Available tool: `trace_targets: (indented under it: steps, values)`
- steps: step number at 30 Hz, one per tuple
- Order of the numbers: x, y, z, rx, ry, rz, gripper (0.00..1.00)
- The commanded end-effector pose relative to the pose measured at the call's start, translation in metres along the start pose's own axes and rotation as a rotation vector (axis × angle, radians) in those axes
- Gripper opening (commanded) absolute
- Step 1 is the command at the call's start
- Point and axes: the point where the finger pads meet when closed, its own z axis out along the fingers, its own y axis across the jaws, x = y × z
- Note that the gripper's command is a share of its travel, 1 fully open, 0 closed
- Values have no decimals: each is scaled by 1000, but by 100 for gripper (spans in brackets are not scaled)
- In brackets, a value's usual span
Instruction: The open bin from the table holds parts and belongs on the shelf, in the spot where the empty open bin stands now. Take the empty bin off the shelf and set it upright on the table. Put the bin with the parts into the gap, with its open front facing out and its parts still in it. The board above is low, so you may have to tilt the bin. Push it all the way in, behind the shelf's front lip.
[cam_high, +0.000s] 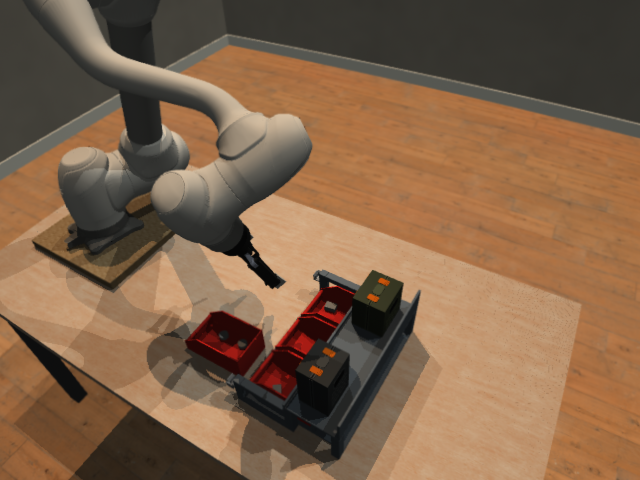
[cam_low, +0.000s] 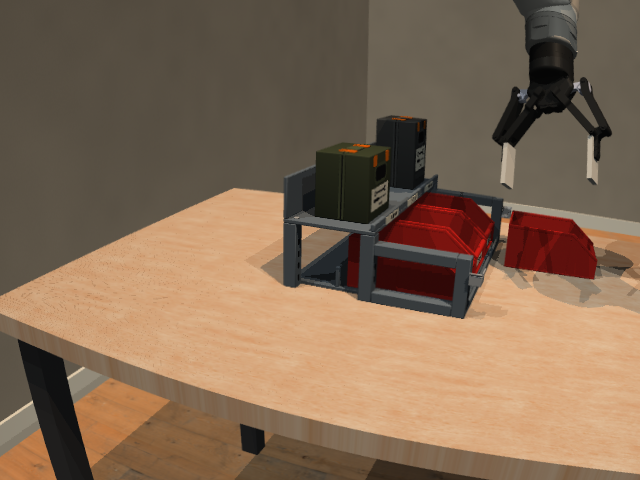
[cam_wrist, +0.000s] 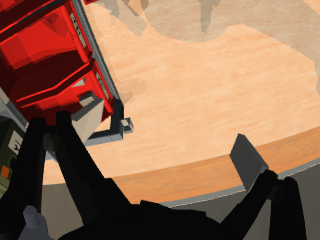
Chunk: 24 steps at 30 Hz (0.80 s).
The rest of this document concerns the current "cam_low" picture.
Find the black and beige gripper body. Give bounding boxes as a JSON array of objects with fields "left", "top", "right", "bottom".
[{"left": 527, "top": 42, "right": 576, "bottom": 114}]

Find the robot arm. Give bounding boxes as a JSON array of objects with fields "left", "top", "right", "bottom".
[{"left": 513, "top": 0, "right": 580, "bottom": 59}]

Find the olive green tool case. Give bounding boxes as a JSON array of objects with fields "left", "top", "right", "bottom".
[{"left": 315, "top": 142, "right": 391, "bottom": 224}]

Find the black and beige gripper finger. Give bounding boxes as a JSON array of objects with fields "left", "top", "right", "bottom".
[
  {"left": 550, "top": 77, "right": 612, "bottom": 185},
  {"left": 492, "top": 86, "right": 544, "bottom": 189}
]

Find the grey metal shelf rack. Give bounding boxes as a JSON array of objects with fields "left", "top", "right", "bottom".
[{"left": 283, "top": 164, "right": 512, "bottom": 319}]

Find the black case with orange latches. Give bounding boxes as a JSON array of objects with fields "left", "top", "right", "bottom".
[{"left": 376, "top": 115, "right": 427, "bottom": 190}]

